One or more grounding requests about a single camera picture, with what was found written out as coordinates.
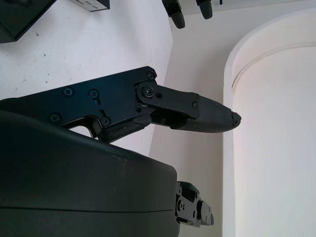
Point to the black RealSense box lid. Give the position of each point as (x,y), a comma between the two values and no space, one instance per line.
(91,3)

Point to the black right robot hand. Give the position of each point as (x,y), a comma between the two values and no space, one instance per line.
(74,177)

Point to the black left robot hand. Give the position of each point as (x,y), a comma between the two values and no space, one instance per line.
(177,12)

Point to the black camera box base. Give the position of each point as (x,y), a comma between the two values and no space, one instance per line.
(14,22)

